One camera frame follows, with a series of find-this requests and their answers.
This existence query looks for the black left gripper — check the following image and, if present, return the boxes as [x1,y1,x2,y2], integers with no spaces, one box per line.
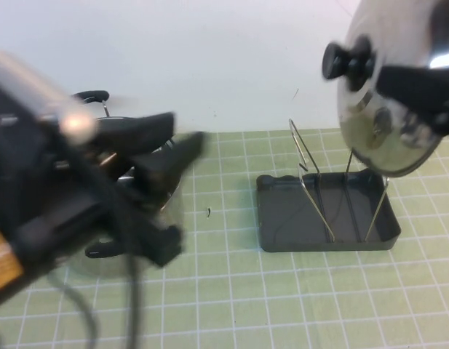
[0,81,207,283]

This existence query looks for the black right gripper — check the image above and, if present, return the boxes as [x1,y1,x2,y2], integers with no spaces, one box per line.
[376,65,449,138]

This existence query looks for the stainless steel lid black knob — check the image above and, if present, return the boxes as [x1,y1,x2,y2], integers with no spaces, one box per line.
[321,0,449,178]

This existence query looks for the green checkered table mat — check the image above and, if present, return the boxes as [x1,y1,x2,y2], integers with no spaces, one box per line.
[0,125,449,349]

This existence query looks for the stainless steel pot black handles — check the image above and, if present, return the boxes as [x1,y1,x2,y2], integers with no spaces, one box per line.
[45,89,185,280]

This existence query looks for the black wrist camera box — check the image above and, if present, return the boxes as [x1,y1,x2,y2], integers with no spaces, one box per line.
[150,224,183,268]

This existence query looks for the thick black cable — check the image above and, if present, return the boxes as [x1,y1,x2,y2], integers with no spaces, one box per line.
[125,250,147,349]

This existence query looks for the wire lid rack grey tray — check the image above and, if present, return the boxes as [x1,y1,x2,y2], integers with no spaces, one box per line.
[256,118,402,253]

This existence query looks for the thin black cable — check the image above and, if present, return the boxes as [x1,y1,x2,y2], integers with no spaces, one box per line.
[45,272,103,349]

